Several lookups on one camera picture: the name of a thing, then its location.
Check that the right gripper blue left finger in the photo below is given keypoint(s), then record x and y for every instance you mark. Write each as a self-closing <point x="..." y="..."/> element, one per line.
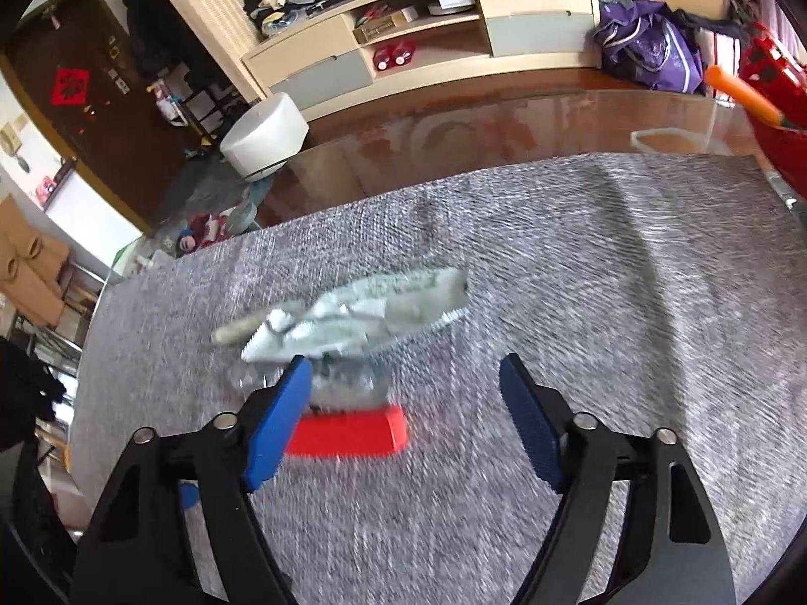
<point x="270" y="416"/>

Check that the grey woven table cloth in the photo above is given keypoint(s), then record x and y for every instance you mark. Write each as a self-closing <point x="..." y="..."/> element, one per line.
<point x="650" y="290"/>

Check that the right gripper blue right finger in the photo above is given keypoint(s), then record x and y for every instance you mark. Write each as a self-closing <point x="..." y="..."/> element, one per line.
<point x="540" y="417"/>

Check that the purple bag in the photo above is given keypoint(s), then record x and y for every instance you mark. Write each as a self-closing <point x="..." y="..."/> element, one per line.
<point x="644" y="44"/>

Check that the orange carrot toy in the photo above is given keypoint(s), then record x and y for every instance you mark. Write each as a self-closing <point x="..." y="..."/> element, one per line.
<point x="748" y="97"/>

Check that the beige tv cabinet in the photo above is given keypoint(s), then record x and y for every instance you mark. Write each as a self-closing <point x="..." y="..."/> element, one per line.
<point x="325" y="63"/>

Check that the white round stool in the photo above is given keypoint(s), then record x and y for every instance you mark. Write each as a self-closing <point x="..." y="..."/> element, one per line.
<point x="265" y="137"/>

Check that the red plastic basket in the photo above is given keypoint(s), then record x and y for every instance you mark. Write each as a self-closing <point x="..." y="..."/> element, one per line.
<point x="770" y="69"/>

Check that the silver foil wrapper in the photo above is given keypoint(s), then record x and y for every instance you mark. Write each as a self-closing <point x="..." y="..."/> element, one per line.
<point x="343" y="332"/>

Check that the red diamond door sticker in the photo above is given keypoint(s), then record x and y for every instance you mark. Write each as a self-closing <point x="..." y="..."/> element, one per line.
<point x="70" y="87"/>

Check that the red rectangular block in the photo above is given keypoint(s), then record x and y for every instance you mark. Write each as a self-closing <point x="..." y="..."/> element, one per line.
<point x="369" y="433"/>

